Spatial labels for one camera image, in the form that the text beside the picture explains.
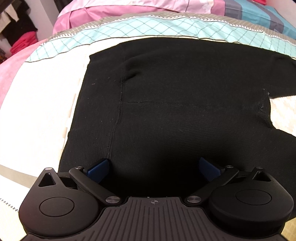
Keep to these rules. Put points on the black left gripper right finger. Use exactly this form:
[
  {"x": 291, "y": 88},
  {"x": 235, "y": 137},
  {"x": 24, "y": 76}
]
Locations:
[{"x": 241, "y": 203}]

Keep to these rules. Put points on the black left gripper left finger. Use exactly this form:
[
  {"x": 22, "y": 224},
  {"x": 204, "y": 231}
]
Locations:
[{"x": 62, "y": 204}]

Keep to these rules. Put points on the black pants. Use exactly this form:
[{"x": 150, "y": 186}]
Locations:
[{"x": 156, "y": 106}]

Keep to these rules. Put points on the patterned cream teal bedspread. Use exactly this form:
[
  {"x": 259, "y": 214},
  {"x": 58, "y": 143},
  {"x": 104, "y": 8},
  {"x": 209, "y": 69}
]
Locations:
[{"x": 37, "y": 112}]

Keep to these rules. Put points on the red clothes pile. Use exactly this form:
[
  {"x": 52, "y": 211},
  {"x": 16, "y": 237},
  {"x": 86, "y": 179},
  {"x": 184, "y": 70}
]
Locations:
[{"x": 24, "y": 41}]

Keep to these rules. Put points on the blue grey striped pillow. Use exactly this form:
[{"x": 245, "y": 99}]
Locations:
[{"x": 259, "y": 14}]

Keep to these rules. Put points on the pink pillow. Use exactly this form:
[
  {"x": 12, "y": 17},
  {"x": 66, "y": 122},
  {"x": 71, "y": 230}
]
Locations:
[{"x": 78, "y": 13}]

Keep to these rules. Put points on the red folded cloth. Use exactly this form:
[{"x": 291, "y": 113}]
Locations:
[{"x": 263, "y": 2}]

